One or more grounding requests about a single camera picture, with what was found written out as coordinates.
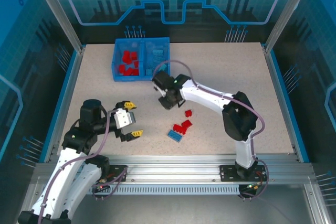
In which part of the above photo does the blue two-compartment bin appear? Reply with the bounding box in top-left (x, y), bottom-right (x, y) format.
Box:
top-left (112, 37), bottom-right (171, 82)

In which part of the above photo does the sheet metal tray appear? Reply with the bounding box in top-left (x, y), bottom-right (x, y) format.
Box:
top-left (15, 176), bottom-right (335, 224)

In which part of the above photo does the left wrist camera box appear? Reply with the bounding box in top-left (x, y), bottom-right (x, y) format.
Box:
top-left (114, 110), bottom-right (137, 130)

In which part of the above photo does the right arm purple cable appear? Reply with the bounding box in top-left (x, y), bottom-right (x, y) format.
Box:
top-left (153, 60), bottom-right (270, 201)

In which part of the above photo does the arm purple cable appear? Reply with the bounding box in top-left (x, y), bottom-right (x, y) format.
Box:
top-left (153, 60), bottom-right (270, 201)
top-left (36, 108), bottom-right (129, 224)

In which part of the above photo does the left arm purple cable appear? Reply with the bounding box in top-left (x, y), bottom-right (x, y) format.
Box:
top-left (36, 108), bottom-right (129, 224)

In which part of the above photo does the left aluminium side rail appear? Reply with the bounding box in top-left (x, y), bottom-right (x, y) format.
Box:
top-left (43, 45), bottom-right (87, 163)

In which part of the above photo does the aluminium side rail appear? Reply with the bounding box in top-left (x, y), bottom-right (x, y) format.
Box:
top-left (43, 45), bottom-right (87, 163)
top-left (262, 42), bottom-right (304, 163)

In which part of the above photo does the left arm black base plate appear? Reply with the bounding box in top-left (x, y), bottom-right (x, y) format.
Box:
top-left (86, 165), bottom-right (128, 182)

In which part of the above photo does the aluminium mounting rail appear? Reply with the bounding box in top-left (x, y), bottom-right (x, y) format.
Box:
top-left (34, 155), bottom-right (316, 185)

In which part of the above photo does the slotted grey cable duct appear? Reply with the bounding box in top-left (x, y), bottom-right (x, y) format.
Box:
top-left (41, 185), bottom-right (241, 196)

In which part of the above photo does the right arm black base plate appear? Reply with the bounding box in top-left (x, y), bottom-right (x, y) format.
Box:
top-left (219, 165), bottom-right (268, 182)

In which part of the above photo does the left aluminium frame post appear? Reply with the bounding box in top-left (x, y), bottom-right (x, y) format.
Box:
top-left (29, 0), bottom-right (86, 53)

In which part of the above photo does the aluminium frame post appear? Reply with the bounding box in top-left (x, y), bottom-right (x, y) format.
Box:
top-left (29, 0), bottom-right (86, 53)
top-left (264, 0), bottom-right (315, 53)

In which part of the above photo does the right aluminium side rail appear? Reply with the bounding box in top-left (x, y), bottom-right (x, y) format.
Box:
top-left (262, 42), bottom-right (304, 163)

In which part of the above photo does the right aluminium frame post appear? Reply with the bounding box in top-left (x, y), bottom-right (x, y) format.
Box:
top-left (264, 0), bottom-right (315, 53)

